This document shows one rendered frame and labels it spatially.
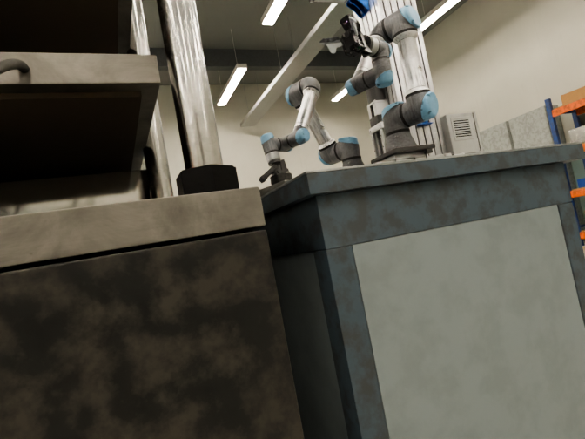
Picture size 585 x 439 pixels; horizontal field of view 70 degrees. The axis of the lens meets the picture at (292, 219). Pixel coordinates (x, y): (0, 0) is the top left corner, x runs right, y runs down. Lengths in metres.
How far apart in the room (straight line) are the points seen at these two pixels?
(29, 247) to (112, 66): 0.32
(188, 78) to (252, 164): 8.23
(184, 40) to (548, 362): 0.90
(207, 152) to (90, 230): 0.20
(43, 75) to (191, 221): 0.32
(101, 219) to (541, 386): 0.85
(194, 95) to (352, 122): 9.60
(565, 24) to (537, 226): 6.51
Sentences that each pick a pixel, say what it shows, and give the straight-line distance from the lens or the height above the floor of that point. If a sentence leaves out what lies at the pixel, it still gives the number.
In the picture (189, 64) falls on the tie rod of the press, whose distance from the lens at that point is 0.70.
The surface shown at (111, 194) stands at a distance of 1.16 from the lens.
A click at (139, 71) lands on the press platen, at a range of 0.75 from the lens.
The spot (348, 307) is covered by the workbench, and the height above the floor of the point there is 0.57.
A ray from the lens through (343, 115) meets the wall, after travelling 10.18.
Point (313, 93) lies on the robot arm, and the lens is 2.40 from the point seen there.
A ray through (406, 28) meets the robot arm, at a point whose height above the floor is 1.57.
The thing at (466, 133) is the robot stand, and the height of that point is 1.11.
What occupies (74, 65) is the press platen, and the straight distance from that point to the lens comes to 0.75.
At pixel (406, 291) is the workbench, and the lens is 0.76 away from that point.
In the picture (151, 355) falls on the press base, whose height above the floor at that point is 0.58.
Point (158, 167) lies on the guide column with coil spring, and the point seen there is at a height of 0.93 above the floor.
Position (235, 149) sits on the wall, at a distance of 8.89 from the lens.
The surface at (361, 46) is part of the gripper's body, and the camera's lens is 1.78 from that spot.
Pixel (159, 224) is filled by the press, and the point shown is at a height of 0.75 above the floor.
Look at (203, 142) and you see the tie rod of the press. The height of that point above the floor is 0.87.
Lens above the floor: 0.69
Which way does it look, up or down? 4 degrees up
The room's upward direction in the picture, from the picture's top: 11 degrees counter-clockwise
